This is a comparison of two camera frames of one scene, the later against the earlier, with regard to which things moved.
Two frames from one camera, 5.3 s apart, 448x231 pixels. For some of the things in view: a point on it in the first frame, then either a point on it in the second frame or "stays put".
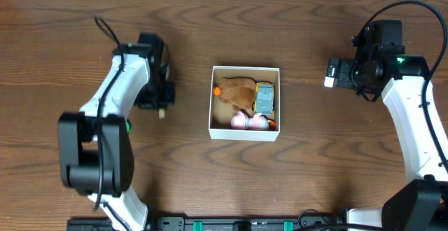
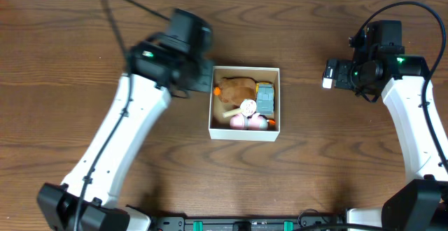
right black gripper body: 355,76 stays put
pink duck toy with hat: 256,122 stays put
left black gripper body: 162,93 -> 201,75
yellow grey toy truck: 264,101 stays put
